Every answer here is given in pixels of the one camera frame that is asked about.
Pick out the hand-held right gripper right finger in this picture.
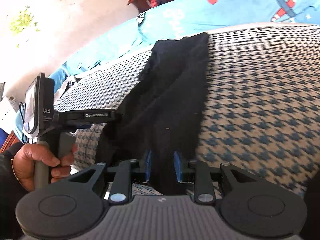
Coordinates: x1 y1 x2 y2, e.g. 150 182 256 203
173 151 257 204

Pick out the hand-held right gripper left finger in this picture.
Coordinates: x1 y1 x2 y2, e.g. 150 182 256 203
67 149 153 204

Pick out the black shirt with white stripes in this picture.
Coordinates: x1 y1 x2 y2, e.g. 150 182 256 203
96 32 210 196

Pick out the person's left hand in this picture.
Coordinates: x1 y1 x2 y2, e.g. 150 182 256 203
11 144 75 184

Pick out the houndstooth sofa mat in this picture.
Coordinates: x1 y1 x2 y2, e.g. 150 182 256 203
49 24 320 200

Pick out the blue printed sofa cover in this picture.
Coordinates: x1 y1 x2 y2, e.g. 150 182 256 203
12 0 320 142

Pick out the green leaves wall sticker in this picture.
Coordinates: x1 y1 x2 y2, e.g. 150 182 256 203
9 6 40 34

